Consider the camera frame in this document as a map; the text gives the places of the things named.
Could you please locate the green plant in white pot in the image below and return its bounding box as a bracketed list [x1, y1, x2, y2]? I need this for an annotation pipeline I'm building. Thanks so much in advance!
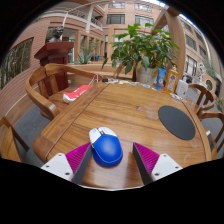
[101, 23, 181, 86]

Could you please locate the wooden armchair with empty seat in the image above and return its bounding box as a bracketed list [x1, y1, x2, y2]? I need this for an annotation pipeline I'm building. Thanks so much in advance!
[188, 83, 216, 116]

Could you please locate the wooden armchair with black notebook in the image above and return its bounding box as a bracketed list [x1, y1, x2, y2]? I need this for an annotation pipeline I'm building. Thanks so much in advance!
[198, 109, 224, 154]

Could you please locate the black notebook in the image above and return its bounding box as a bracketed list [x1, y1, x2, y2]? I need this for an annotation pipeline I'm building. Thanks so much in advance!
[206, 129, 216, 153]

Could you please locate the spiky green agave plant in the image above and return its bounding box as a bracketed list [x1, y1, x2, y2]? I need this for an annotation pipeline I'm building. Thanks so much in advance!
[78, 46, 98, 65]

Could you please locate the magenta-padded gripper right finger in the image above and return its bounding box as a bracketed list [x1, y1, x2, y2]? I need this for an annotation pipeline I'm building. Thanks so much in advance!
[132, 142, 184, 186]

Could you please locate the wooden chair behind plant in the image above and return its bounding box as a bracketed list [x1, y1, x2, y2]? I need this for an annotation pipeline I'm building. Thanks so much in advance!
[113, 63, 138, 83]

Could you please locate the white outdoor sculpture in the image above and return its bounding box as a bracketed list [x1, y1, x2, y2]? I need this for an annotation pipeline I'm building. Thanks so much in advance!
[197, 63, 208, 81]

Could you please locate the blue squeeze tube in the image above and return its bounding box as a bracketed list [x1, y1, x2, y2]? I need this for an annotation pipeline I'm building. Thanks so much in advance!
[155, 67, 167, 91]

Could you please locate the red and white packet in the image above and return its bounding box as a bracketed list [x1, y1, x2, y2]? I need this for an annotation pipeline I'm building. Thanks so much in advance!
[62, 84, 94, 104]

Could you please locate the blue and white computer mouse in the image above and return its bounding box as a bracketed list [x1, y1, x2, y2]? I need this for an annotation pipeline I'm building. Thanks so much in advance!
[88, 126, 124, 168]

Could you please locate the dark red wooden lectern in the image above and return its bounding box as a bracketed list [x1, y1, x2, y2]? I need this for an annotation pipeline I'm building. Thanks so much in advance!
[33, 41, 75, 93]

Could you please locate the dark bust statue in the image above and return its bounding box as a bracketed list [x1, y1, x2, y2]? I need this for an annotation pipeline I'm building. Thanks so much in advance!
[48, 26, 64, 43]

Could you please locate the wooden armchair with red packet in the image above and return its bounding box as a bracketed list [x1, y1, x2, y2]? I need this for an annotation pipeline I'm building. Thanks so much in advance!
[25, 63, 101, 121]

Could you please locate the black round mouse pad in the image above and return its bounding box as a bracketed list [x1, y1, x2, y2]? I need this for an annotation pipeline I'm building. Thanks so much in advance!
[157, 105, 197, 141]

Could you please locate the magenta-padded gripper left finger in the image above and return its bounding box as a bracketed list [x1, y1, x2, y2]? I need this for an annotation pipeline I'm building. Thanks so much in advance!
[40, 142, 93, 185]

